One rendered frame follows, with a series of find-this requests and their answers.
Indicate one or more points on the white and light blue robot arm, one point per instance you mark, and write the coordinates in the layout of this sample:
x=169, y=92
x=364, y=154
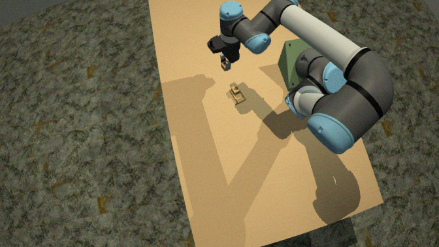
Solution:
x=344, y=111

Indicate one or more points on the beige number cube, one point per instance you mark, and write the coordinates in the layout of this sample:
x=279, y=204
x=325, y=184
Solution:
x=235, y=90
x=223, y=65

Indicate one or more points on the tan shallow rectangular tray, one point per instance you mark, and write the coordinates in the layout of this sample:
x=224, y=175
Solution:
x=239, y=97

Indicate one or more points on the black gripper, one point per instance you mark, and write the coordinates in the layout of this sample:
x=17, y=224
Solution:
x=228, y=46

